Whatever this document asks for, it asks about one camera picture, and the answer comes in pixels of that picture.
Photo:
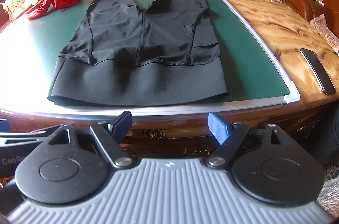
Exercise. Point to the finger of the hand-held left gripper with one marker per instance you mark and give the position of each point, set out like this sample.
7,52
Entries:
16,135

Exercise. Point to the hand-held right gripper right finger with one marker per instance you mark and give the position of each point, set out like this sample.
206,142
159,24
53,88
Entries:
218,128

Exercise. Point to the black pants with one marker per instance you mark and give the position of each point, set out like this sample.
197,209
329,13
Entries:
137,54

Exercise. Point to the green board with silver frame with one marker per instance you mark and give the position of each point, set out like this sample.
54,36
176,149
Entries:
238,54

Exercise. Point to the brown armchair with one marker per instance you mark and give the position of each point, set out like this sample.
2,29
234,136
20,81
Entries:
299,1

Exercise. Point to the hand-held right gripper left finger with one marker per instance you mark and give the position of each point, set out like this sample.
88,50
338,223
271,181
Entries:
123,124

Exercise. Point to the black phone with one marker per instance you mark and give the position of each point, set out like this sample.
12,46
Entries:
316,70

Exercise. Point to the white sneaker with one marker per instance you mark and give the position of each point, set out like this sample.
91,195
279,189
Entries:
14,5

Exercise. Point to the patterned cushion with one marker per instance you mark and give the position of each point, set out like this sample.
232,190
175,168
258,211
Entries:
327,30

